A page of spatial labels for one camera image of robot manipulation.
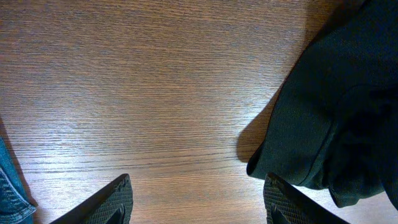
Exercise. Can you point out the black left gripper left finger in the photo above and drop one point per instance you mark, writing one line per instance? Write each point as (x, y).
(112, 204)

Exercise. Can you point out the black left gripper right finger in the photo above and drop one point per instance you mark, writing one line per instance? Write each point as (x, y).
(286, 205)

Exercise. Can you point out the dark green polo shirt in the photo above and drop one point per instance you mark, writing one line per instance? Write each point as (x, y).
(334, 123)

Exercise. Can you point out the blue denim jeans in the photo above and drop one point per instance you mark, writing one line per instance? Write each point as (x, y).
(15, 205)

